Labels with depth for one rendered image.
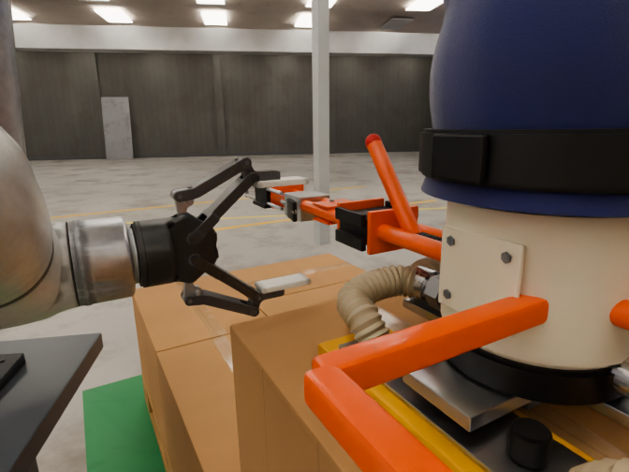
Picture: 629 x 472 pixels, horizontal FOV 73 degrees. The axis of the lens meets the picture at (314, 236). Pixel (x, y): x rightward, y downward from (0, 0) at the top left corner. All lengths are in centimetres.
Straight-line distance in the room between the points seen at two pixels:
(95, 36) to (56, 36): 84
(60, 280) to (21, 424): 47
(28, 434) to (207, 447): 36
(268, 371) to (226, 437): 57
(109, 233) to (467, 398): 37
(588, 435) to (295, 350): 31
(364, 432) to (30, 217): 24
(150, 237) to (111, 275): 5
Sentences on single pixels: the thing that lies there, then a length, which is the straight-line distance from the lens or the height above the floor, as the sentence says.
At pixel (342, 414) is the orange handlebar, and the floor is 109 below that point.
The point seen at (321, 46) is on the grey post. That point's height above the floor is 191.
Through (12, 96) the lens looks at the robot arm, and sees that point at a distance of 88.
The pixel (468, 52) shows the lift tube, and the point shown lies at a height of 127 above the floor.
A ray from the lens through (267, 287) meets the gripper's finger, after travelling 55.
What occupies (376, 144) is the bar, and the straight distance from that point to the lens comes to 59.
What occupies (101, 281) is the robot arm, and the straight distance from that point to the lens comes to 47.
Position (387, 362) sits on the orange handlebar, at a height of 108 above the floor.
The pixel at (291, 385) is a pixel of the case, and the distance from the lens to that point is 48.
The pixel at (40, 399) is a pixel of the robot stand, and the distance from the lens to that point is 94.
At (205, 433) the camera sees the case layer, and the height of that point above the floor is 54.
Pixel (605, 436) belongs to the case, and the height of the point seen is 95.
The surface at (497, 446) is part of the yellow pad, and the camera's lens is 40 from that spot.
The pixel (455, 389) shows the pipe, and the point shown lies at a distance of 40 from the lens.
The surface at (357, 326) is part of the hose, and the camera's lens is 48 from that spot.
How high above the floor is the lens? 122
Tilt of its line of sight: 15 degrees down
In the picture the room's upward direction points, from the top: 1 degrees counter-clockwise
